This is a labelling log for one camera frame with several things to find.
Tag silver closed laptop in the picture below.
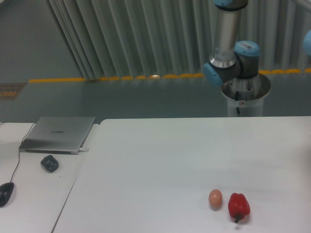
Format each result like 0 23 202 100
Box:
19 116 95 154

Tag grey pleated curtain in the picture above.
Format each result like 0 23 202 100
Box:
48 0 311 80

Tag black computer mouse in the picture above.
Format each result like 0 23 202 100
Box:
0 182 15 208

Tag black cable on pedestal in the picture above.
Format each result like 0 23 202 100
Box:
235 90 241 115

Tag black mouse cable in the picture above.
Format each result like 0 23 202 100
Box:
0 121 37 183

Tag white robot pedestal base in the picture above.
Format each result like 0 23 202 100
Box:
221 73 271 117

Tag red bell pepper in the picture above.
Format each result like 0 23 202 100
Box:
228 193 251 223

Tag small black controller device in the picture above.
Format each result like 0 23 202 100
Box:
40 155 59 173

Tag brown egg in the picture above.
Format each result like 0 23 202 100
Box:
208 189 223 208

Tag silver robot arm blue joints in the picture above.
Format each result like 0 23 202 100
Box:
203 0 311 86

